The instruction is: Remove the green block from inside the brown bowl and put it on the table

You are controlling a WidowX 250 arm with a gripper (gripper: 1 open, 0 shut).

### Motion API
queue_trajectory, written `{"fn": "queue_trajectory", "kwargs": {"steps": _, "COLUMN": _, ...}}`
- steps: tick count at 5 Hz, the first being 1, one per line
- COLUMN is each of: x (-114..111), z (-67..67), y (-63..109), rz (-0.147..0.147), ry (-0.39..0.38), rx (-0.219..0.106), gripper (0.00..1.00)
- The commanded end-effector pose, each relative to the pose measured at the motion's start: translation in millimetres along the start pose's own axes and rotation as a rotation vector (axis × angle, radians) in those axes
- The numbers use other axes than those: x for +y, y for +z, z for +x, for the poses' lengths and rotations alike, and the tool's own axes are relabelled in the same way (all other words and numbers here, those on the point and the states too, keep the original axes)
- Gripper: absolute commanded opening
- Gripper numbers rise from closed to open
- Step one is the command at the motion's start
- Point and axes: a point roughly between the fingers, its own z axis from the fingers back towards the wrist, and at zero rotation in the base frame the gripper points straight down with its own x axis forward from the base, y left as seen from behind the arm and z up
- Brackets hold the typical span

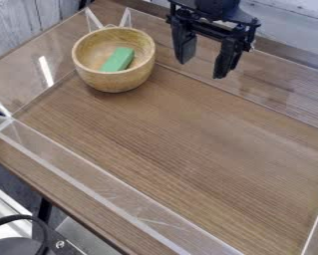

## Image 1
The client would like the black metal bracket with bolt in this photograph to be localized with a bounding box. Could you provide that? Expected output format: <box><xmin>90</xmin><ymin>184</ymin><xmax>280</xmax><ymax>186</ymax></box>
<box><xmin>32</xmin><ymin>223</ymin><xmax>87</xmax><ymax>255</ymax></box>

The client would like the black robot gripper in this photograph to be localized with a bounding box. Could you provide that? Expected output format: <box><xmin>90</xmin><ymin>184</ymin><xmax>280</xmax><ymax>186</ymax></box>
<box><xmin>167</xmin><ymin>0</ymin><xmax>261</xmax><ymax>79</ymax></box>

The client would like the black table leg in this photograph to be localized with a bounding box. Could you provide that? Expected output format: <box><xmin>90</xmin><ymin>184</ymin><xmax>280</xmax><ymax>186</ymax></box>
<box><xmin>37</xmin><ymin>198</ymin><xmax>54</xmax><ymax>223</ymax></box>

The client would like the clear acrylic table barrier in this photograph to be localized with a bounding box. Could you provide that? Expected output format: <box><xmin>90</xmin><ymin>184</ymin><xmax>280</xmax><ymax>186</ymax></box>
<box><xmin>0</xmin><ymin>0</ymin><xmax>318</xmax><ymax>255</ymax></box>

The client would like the green rectangular block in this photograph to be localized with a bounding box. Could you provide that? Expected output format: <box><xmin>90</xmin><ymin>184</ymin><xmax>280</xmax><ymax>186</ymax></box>
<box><xmin>99</xmin><ymin>47</ymin><xmax>135</xmax><ymax>73</ymax></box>

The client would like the light wooden bowl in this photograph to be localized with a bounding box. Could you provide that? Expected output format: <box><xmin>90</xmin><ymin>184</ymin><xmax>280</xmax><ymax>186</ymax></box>
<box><xmin>72</xmin><ymin>27</ymin><xmax>156</xmax><ymax>93</ymax></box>

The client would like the black cable loop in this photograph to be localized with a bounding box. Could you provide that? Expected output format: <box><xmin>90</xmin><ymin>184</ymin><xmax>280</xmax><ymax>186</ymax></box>
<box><xmin>0</xmin><ymin>213</ymin><xmax>51</xmax><ymax>255</ymax></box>

